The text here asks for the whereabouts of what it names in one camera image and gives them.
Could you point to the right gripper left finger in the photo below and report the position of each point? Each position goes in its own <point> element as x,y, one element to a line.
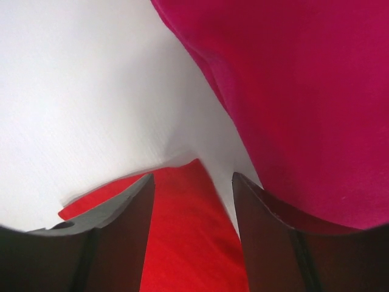
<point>102,249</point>

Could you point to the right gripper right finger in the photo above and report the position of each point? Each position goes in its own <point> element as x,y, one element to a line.
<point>286,249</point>

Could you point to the red t shirt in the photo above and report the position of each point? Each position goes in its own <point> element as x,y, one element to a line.
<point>192,244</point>

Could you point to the folded magenta t shirt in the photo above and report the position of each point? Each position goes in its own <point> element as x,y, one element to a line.
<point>306,85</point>

